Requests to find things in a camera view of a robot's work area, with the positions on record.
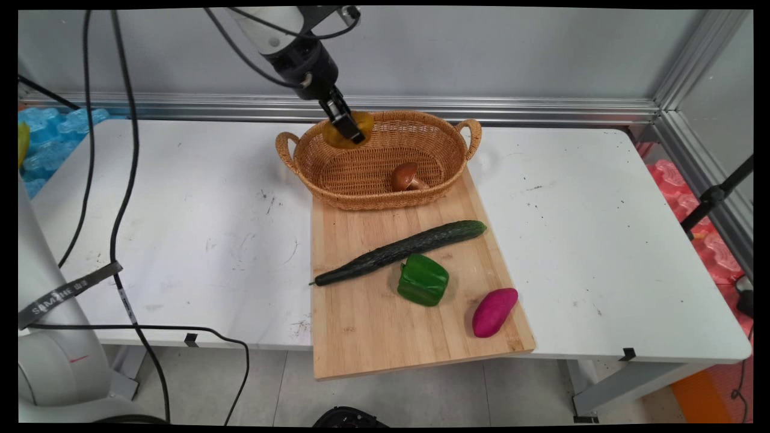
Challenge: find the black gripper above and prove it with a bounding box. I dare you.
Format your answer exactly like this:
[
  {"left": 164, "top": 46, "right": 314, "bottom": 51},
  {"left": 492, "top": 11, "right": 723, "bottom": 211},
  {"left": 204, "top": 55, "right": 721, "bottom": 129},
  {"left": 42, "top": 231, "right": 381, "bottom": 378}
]
[{"left": 261, "top": 38, "right": 368, "bottom": 146}]

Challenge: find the aluminium frame rail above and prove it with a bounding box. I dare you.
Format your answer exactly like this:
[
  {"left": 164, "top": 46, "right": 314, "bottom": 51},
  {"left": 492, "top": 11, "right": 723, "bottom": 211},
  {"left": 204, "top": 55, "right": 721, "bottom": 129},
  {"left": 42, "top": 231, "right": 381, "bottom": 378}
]
[
  {"left": 650, "top": 110, "right": 754, "bottom": 280},
  {"left": 27, "top": 91, "right": 662, "bottom": 126}
]

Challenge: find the purple toy sweet potato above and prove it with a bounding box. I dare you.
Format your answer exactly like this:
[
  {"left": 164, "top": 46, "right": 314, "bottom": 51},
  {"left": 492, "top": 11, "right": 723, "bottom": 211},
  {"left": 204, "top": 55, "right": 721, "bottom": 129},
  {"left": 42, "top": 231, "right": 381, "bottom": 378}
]
[{"left": 472, "top": 287, "right": 519, "bottom": 339}]

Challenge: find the short black cable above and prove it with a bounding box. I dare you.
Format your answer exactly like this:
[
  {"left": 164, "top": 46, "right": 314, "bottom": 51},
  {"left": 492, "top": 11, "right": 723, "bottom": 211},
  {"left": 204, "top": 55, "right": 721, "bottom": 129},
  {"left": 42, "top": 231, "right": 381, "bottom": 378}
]
[{"left": 18, "top": 73, "right": 81, "bottom": 111}]

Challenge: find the aluminium frame post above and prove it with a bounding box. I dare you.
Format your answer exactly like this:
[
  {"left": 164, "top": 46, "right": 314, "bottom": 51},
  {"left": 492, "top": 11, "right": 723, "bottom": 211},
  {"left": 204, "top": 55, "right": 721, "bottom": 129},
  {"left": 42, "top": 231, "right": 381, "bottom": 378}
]
[{"left": 653, "top": 9, "right": 753, "bottom": 112}]

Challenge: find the grey printed velcro strap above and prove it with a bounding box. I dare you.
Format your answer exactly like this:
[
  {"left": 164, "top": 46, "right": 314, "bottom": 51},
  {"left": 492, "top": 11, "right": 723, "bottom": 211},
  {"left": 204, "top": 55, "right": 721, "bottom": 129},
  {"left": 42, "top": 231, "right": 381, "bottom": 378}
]
[{"left": 18, "top": 260, "right": 125, "bottom": 331}]

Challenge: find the black looped cable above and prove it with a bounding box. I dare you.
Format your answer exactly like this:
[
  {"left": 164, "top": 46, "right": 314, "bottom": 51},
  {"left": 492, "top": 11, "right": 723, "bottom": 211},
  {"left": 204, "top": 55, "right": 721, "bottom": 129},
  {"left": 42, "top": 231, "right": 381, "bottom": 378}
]
[{"left": 27, "top": 323, "right": 251, "bottom": 426}]

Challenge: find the brown toy mushroom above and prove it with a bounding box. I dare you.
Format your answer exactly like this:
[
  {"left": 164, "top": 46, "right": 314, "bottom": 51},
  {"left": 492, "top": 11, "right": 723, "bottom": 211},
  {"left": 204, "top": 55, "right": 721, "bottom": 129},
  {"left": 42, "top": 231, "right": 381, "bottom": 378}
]
[{"left": 391, "top": 162, "right": 431, "bottom": 193}]

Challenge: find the small black device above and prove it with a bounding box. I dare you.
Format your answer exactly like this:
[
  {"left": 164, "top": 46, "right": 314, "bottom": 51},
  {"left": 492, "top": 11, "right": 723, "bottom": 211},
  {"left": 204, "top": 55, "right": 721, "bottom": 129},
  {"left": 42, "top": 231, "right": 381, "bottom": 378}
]
[{"left": 735, "top": 275, "right": 754, "bottom": 319}]

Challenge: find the orange floor panel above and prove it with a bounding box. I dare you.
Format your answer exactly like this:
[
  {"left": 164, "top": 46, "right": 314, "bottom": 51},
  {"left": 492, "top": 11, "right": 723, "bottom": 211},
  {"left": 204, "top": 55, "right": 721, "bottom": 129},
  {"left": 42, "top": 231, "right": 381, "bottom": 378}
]
[{"left": 670, "top": 369, "right": 725, "bottom": 425}]

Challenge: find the long black cable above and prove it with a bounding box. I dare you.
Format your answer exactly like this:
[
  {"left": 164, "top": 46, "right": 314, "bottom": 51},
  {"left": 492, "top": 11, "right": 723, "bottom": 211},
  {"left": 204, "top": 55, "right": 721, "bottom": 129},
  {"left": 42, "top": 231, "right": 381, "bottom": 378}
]
[{"left": 109, "top": 8, "right": 172, "bottom": 423}]

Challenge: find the black round object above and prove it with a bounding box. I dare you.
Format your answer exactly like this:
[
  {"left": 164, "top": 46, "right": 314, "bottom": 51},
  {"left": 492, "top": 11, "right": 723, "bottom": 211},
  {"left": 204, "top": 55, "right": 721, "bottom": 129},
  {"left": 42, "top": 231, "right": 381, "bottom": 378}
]
[{"left": 312, "top": 406, "right": 391, "bottom": 428}]

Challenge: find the blue foam packing sheet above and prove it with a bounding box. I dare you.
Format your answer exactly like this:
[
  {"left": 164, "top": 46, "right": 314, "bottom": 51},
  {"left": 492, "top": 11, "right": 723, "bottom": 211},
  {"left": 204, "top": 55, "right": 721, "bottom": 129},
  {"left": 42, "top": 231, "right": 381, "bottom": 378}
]
[{"left": 18, "top": 106, "right": 110, "bottom": 199}]

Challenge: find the yellow-brown toy potato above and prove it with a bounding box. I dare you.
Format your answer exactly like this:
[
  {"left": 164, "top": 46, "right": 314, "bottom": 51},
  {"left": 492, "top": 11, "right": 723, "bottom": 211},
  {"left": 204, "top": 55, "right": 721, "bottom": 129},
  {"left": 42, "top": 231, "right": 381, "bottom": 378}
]
[{"left": 322, "top": 111, "right": 375, "bottom": 150}]

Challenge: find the dark green toy cucumber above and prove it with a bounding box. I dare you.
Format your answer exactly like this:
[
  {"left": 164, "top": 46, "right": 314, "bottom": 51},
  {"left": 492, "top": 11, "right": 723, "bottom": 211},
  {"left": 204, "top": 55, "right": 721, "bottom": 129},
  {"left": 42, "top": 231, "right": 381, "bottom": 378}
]
[{"left": 309, "top": 220, "right": 488, "bottom": 287}]

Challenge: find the thin black floor cable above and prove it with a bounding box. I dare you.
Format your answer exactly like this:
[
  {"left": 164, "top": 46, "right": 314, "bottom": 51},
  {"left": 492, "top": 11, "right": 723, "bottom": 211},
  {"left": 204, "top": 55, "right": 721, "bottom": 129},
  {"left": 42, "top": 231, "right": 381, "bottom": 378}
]
[{"left": 730, "top": 325, "right": 754, "bottom": 423}]

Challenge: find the green toy bell pepper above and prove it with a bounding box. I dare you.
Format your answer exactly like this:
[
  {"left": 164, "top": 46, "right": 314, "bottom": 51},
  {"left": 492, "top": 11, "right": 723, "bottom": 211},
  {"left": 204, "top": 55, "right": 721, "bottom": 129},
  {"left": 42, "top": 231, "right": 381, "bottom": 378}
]
[{"left": 396, "top": 253, "right": 451, "bottom": 308}]

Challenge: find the grey metal table leg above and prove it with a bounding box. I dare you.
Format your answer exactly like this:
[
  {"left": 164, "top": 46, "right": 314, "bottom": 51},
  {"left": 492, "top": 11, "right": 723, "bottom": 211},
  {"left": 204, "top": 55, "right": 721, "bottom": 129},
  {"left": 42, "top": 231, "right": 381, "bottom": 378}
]
[
  {"left": 567, "top": 358, "right": 713, "bottom": 423},
  {"left": 110, "top": 344, "right": 147, "bottom": 402}
]

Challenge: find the black tripod stand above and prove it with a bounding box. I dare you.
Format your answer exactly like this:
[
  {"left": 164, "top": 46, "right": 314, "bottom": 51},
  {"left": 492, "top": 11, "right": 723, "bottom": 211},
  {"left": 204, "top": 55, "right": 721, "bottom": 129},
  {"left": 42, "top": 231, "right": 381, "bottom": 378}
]
[{"left": 680, "top": 155, "right": 754, "bottom": 236}]

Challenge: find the woven wicker basket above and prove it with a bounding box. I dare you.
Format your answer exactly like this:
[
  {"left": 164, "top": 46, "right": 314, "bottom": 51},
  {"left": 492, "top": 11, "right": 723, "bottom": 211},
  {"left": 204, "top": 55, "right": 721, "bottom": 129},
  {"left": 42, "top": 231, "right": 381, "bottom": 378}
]
[{"left": 276, "top": 110, "right": 483, "bottom": 212}]

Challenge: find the pink foam packing sheet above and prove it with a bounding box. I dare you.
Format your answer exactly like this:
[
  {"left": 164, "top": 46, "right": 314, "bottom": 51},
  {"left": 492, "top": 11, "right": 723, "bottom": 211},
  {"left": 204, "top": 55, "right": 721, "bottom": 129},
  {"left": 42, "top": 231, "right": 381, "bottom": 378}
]
[{"left": 645, "top": 159, "right": 754, "bottom": 337}]

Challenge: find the wooden cutting board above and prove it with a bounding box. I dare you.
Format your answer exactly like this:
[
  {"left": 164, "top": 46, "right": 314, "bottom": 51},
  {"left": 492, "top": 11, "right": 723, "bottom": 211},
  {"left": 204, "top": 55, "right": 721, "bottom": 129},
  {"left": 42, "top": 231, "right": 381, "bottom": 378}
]
[{"left": 310, "top": 167, "right": 537, "bottom": 381}]

